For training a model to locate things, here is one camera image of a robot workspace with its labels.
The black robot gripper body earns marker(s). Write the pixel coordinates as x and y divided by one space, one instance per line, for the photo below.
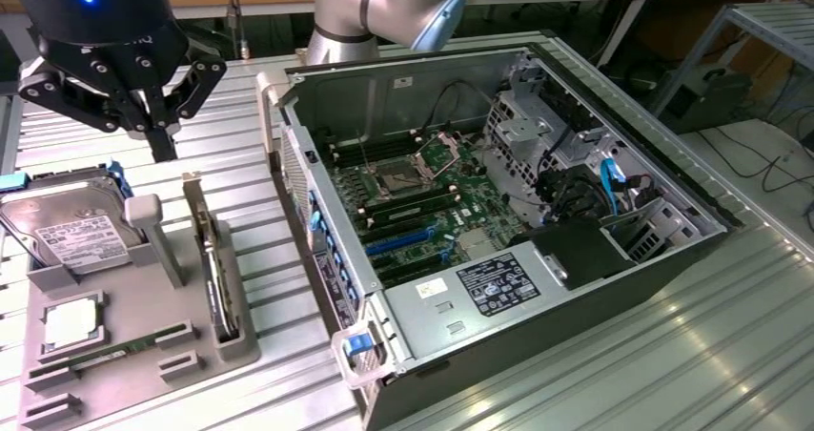
101 26

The graphics card with metal bracket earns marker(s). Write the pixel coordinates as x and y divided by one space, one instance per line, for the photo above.
216 259

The hard disk with blue carrier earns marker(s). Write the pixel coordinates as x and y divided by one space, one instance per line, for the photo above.
69 226

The black RAM slot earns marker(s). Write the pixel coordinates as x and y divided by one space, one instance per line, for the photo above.
356 158
407 203
356 153
356 148
413 215
356 142

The thin metal locking lever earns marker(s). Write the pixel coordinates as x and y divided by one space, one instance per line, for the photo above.
367 157

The grey parts rack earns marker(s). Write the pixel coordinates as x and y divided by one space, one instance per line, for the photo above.
140 307

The CPU socket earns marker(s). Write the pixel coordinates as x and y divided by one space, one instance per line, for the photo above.
401 176

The silver CPU chip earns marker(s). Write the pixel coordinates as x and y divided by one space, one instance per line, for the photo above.
70 323

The open metal socket cover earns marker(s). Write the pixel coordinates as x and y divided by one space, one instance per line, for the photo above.
444 150

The green RAM stick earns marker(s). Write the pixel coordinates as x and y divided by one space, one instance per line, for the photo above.
114 352

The black expansion slot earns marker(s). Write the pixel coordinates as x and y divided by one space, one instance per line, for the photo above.
407 260
419 271

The green motherboard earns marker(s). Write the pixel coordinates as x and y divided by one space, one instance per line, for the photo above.
483 211

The silver chipset heatsink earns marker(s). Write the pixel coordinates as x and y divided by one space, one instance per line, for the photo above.
476 241

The silver power supply unit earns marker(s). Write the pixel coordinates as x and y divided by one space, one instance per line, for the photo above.
432 307

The silver perforated drive cage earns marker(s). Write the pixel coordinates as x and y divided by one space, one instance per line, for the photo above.
521 135

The open black PC case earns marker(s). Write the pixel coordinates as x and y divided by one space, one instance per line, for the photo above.
508 355

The silver perforated disk bay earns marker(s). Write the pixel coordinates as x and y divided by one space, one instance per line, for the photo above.
648 240

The black box device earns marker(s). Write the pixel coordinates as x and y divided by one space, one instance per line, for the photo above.
712 102

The metal slat side table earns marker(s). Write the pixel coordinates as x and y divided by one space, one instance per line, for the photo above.
775 21

